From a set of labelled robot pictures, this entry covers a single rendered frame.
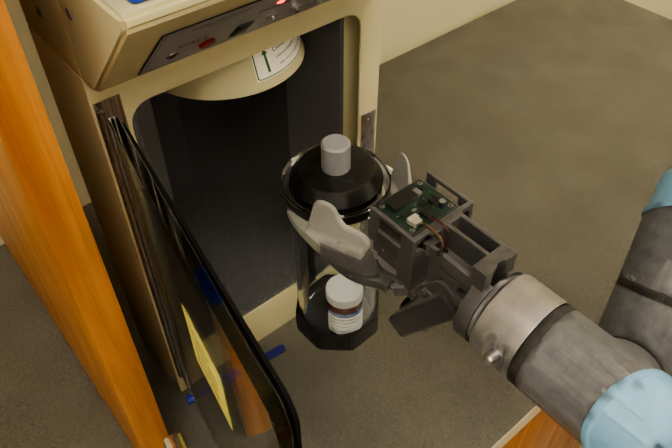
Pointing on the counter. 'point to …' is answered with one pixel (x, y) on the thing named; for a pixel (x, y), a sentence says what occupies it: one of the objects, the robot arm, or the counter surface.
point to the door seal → (234, 313)
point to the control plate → (181, 39)
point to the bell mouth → (246, 74)
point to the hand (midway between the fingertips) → (335, 196)
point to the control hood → (194, 0)
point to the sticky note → (207, 368)
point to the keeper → (368, 130)
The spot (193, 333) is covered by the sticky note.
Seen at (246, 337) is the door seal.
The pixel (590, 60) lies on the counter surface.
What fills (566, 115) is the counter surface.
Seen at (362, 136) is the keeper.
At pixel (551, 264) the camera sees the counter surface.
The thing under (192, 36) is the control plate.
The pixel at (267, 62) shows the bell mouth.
